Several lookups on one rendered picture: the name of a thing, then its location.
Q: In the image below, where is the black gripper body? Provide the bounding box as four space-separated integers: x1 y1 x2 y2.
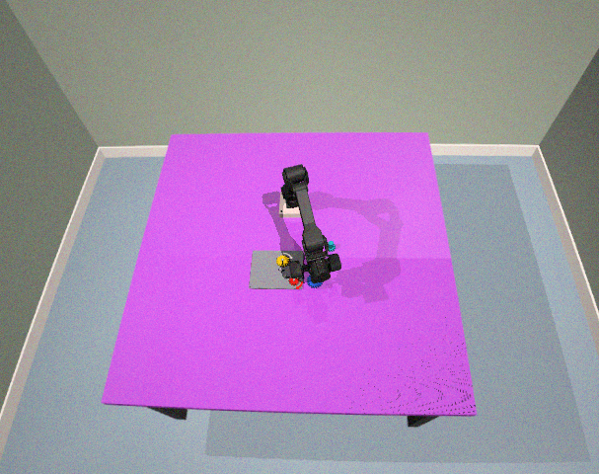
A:
289 253 341 278

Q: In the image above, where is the blue gear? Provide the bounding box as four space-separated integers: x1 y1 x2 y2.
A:
307 276 323 288

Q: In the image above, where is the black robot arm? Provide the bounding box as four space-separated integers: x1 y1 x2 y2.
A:
281 164 331 283

